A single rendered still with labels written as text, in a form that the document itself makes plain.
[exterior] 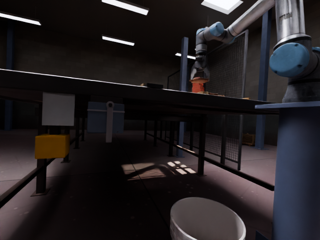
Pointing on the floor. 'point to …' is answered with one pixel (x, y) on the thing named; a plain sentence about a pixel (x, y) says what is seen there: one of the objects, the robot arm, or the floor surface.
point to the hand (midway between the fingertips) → (199, 80)
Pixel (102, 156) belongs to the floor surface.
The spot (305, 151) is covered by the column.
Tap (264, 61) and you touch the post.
